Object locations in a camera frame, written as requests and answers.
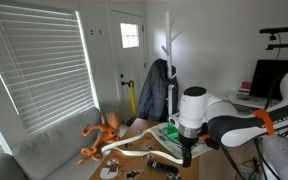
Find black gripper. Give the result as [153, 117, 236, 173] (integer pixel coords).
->
[178, 134, 199, 168]

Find box on floor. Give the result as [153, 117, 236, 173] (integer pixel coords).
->
[238, 163, 264, 180]

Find black remote control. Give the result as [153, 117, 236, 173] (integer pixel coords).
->
[146, 159, 180, 175]

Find wooden coffee table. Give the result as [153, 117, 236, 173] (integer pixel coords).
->
[88, 117, 201, 180]

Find small dark sticker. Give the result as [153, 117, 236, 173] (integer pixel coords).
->
[126, 169, 142, 180]

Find dark grey jacket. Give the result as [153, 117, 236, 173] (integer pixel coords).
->
[136, 58, 180, 123]

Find snowman sticker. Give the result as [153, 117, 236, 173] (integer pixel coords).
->
[99, 157, 124, 180]

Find yellow stick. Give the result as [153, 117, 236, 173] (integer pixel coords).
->
[128, 80, 138, 118]

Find white media cabinet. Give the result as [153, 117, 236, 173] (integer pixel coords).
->
[226, 89, 282, 116]

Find orange octopus plush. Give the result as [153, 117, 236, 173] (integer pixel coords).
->
[77, 109, 122, 166]

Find stack of books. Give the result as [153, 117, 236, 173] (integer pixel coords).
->
[238, 81, 253, 95]

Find white door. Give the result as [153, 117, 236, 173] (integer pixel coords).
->
[108, 9, 149, 126]

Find black monitor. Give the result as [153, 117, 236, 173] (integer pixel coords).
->
[249, 59, 288, 100]

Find white coat rack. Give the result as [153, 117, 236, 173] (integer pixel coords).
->
[160, 11, 184, 118]

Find grey sofa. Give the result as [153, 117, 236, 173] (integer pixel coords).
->
[0, 106, 130, 180]

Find wide white window blind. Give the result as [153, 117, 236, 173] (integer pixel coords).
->
[0, 0, 97, 138]

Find orange cable strap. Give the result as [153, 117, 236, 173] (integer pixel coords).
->
[251, 108, 276, 136]

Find black door handle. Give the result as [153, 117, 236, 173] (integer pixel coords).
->
[119, 73, 132, 88]

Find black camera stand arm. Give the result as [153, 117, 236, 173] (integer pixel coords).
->
[265, 33, 288, 51]

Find black stereo camera bar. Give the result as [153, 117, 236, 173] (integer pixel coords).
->
[259, 26, 288, 35]

